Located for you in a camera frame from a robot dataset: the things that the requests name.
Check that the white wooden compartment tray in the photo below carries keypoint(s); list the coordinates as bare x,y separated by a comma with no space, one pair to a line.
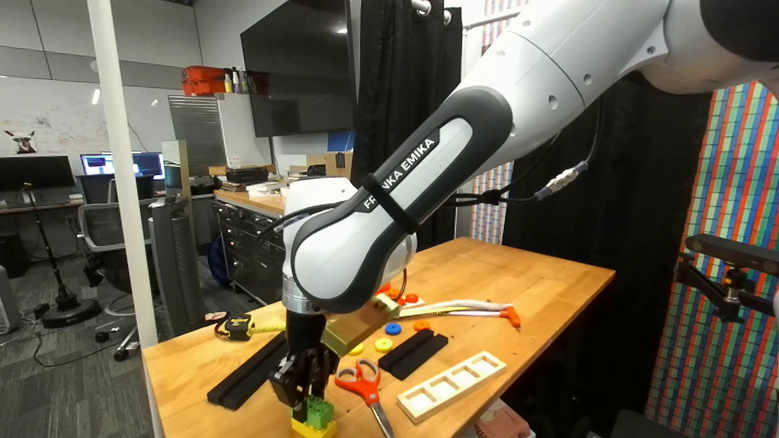
433,394

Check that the grey office chair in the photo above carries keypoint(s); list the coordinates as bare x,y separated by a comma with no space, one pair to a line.
105,261

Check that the yellow tape measure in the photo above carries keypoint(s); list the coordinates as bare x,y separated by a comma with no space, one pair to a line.
245,326

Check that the black camera stand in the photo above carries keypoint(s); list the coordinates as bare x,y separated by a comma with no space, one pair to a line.
736,290

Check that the blue toy disc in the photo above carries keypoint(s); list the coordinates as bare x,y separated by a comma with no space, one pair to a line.
393,329

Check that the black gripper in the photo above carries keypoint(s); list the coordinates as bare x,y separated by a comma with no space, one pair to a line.
309,363

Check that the yellow toy disc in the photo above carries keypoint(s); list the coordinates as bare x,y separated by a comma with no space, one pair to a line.
384,345

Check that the red toy pieces cluster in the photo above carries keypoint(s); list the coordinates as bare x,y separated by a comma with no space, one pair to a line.
397,296

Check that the dark drawer cabinet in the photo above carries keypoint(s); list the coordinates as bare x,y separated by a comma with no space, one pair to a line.
255,255

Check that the yellow toy block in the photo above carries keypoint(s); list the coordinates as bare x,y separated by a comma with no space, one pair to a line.
310,431

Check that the orange handled scissors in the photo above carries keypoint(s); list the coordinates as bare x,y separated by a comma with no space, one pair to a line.
365,381

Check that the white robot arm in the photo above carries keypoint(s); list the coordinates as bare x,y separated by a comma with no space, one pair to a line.
540,76

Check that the black curtain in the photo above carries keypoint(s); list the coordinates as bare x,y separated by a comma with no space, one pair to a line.
626,213

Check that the wrist camera on wooden mount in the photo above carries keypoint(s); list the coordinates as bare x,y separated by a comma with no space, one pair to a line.
345,332

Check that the white vertical pole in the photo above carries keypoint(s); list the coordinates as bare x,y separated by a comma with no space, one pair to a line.
120,147

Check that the black wall monitor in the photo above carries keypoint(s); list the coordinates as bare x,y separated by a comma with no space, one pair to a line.
301,73

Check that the green toy block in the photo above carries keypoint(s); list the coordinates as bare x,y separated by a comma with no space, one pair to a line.
321,413

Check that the long black rail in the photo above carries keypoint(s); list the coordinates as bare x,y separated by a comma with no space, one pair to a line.
249,375

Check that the short black rail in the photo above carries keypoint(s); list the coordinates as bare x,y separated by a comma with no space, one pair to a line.
412,353

